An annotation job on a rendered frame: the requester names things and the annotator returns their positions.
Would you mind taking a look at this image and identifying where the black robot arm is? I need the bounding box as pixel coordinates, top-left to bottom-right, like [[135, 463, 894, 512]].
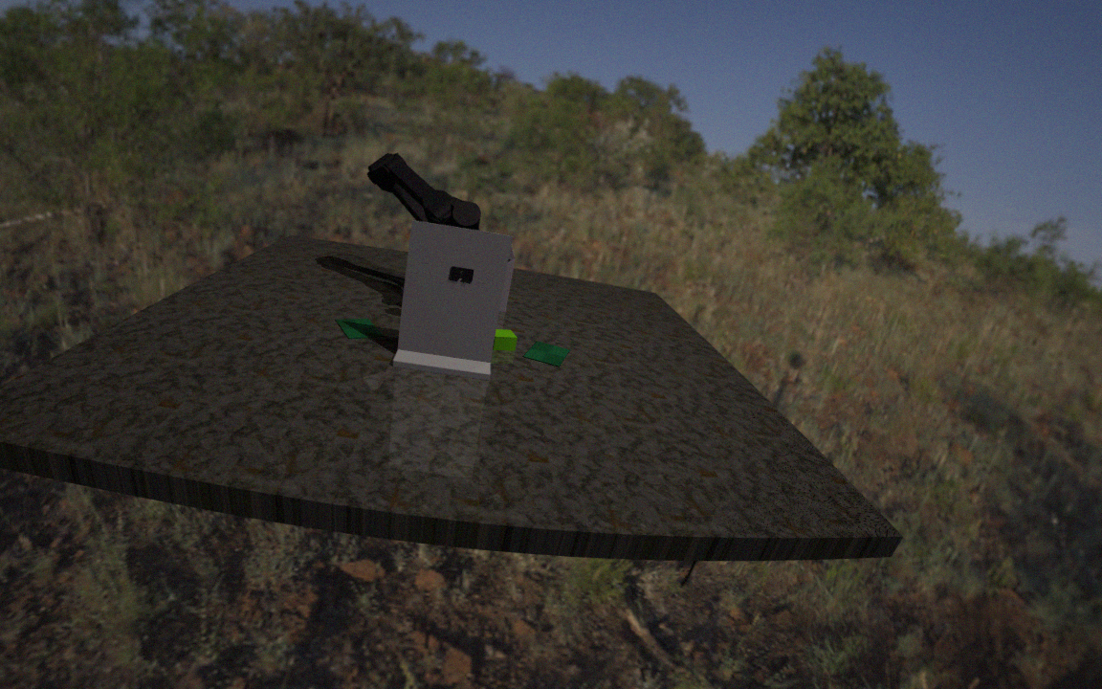
[[367, 153, 480, 230]]

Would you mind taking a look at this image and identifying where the dark green flat square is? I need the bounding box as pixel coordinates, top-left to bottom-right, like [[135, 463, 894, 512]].
[[523, 341, 570, 367]]

